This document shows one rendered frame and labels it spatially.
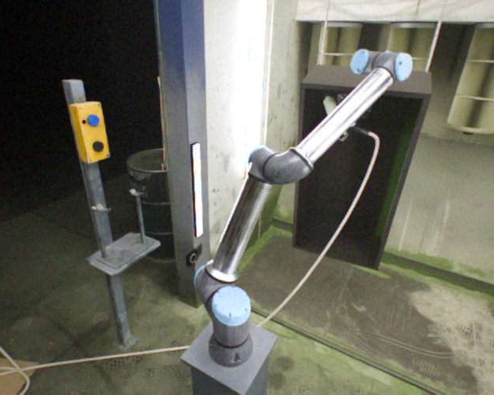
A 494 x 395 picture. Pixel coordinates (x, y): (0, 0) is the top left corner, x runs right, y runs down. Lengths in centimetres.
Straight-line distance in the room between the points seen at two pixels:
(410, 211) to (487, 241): 60
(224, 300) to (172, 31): 131
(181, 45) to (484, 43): 205
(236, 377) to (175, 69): 147
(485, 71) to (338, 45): 106
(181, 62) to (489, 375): 255
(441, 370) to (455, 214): 130
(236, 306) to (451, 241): 226
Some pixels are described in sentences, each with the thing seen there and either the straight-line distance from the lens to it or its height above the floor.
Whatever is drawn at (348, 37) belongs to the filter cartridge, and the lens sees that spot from 298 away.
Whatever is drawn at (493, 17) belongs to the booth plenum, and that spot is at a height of 200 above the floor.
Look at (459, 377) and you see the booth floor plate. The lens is 254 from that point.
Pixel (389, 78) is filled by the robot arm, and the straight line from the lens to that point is 131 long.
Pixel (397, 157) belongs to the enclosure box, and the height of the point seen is 119.
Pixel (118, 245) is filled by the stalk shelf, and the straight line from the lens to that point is 188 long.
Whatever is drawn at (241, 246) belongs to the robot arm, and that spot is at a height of 106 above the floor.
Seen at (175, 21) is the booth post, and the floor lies 189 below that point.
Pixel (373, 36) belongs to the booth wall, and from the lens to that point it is 329.
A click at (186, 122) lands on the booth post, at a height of 140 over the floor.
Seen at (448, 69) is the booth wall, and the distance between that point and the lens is 324.
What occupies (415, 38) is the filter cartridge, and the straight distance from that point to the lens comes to 286.
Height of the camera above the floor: 182
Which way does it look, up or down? 27 degrees down
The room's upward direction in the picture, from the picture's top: 2 degrees clockwise
